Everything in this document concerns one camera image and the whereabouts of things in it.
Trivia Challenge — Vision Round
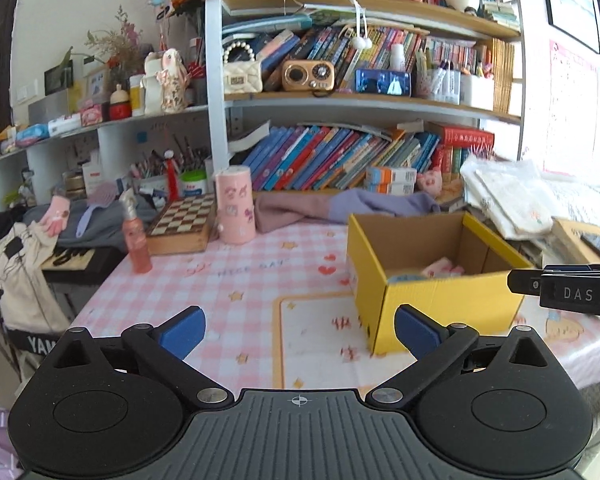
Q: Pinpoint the yellow cardboard box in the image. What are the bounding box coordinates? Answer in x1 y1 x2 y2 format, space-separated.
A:
347 212 531 354

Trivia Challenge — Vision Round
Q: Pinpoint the blue packet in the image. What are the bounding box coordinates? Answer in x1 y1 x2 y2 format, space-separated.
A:
387 273 427 284

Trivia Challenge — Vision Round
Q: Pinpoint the stack of old books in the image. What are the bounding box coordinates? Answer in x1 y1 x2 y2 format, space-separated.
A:
529 218 600 266

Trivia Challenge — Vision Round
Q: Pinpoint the pink spray bottle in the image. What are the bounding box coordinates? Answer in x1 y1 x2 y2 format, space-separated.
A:
119 188 152 274

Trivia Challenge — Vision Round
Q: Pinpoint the white tote bags pile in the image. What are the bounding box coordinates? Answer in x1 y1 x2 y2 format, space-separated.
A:
460 155 600 240

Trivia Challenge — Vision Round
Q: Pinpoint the wooden chess board box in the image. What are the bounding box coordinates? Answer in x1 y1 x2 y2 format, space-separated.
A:
146 194 216 256

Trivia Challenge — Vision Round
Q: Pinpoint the pink checked tablecloth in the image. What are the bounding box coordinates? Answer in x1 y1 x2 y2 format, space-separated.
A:
76 223 600 391

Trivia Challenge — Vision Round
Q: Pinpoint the grey clothes pile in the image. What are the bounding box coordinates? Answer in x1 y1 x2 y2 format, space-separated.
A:
23 197 158 254

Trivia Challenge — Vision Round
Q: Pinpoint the pink sticker cylinder humidifier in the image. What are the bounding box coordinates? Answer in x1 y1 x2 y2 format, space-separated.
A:
214 166 256 245

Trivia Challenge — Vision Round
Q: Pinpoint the red tassel ornament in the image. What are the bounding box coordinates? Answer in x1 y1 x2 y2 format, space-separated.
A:
164 150 180 203

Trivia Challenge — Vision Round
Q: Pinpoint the pink pig plush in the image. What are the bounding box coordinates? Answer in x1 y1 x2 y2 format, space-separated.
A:
416 168 443 198

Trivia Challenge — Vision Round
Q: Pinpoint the lilac hair brush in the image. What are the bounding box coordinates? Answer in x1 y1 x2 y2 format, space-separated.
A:
76 182 118 238

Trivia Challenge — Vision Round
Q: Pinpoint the white green lid jar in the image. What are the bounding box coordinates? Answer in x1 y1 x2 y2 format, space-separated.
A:
180 169 208 197

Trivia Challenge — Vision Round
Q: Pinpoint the pink glove on clothes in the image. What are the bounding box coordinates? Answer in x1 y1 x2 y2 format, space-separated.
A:
40 195 71 237

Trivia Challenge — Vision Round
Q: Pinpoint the pink purple cloth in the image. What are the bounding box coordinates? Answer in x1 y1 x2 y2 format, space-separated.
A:
254 188 441 233

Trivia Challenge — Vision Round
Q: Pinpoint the orange white medicine box lower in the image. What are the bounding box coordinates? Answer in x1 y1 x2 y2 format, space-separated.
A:
366 182 415 196

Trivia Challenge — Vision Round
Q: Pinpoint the orange white medicine box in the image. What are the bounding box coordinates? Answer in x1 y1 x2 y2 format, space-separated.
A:
366 182 415 196
365 166 417 185

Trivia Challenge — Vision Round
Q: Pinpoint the orange white medicine box upper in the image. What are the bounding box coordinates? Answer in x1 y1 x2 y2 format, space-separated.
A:
365 166 417 185

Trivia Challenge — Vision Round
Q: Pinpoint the red dictionary book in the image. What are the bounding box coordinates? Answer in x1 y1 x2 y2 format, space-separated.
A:
426 122 494 150

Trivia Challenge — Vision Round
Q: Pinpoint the row of colourful books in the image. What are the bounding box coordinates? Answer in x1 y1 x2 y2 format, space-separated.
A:
242 122 440 192

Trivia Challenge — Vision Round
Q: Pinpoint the red white round jar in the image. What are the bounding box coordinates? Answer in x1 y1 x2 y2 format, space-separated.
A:
109 84 132 120

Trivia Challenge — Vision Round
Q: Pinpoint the white pen holder box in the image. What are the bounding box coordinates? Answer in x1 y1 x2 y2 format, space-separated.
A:
425 68 462 105

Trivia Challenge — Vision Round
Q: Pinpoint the blue phone screen box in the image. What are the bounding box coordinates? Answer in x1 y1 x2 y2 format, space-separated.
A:
355 68 412 98

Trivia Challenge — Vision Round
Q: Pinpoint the white rabbit figurine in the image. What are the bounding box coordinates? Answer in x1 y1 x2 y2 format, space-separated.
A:
142 49 189 115

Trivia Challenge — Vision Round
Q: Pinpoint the white quilted pearl handbag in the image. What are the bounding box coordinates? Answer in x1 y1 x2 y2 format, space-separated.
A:
223 41 263 94

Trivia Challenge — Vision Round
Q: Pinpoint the white shelf unit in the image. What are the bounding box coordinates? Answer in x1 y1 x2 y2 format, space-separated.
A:
0 0 520 211

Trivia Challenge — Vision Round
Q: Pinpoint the wooden retro radio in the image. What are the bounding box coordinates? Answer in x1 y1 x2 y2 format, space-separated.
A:
282 60 335 92

